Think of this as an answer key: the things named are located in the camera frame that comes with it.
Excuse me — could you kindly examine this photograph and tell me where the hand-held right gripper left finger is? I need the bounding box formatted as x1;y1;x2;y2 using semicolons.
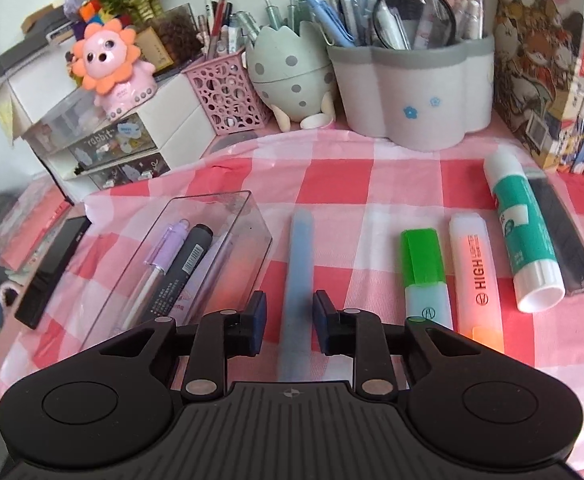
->
87;291;267;402

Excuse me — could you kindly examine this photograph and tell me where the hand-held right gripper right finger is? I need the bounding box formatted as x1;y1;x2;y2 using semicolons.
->
313;290;492;402

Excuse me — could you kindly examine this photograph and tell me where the light blue pen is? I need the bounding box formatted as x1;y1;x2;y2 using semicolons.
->
278;210;317;386

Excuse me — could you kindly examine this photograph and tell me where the clear plastic tray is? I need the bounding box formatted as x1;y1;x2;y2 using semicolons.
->
79;190;273;356

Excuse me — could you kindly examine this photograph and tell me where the black marker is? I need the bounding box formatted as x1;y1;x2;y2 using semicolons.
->
139;223;214;321

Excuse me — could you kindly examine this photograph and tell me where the purple pen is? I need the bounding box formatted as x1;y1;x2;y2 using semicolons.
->
119;218;191;331

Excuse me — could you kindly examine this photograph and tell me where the green highlighter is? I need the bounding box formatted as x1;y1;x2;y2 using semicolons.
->
400;228;455;333

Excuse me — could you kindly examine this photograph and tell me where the orange highlighter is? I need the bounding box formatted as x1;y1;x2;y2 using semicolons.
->
448;212;506;355

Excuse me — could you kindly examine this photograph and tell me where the green white glue stick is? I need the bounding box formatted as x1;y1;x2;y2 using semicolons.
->
483;150;566;314

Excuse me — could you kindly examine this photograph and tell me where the dark pencil lead case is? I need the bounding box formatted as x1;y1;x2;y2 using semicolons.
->
526;170;584;295

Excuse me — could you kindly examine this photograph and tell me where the pink checked tablecloth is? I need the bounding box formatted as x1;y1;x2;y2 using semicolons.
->
0;127;584;476

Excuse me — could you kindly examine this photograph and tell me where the black rectangular case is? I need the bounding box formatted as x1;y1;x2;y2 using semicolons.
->
14;215;93;330

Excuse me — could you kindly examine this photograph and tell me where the white drawer organiser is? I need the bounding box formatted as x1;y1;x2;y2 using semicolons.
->
22;77;217;206

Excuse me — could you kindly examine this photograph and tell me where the pink mesh pen holder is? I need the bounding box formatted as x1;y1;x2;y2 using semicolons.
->
184;50;273;136

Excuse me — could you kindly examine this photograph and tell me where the grey flower-shaped pen holder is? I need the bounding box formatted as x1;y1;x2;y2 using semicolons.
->
327;32;496;152

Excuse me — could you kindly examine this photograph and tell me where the green egg-shaped pen holder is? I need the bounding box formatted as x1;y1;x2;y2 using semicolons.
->
246;25;337;133

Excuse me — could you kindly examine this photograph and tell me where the gold label card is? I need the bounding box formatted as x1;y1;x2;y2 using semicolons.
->
134;27;175;73

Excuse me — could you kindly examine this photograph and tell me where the clear planter box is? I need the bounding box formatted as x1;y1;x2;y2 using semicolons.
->
149;2;205;71

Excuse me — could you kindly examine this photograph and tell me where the pink sunflower toy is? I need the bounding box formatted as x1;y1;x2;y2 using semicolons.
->
68;16;159;122

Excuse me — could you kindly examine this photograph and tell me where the bunch of pastel pens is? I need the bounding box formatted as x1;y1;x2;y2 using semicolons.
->
304;0;485;51

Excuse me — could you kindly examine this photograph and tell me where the bunch of teal pens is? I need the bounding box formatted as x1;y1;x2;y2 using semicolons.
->
263;0;315;36

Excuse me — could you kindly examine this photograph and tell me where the bunch of red black pens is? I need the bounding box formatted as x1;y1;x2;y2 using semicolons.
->
199;0;260;61

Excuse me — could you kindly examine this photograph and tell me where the black magnifying glass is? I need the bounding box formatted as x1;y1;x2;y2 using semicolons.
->
373;0;457;52

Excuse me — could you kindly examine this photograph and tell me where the white cardboard box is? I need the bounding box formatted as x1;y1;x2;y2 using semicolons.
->
0;67;80;148

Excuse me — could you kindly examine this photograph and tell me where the comic book pink spine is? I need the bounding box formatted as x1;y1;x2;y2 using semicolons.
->
492;0;584;172

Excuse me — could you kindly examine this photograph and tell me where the colourful puzzle cube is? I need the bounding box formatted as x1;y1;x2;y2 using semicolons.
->
74;2;104;41

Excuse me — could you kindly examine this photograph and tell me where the stack of dark boxes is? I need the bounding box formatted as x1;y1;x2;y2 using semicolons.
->
0;5;80;91

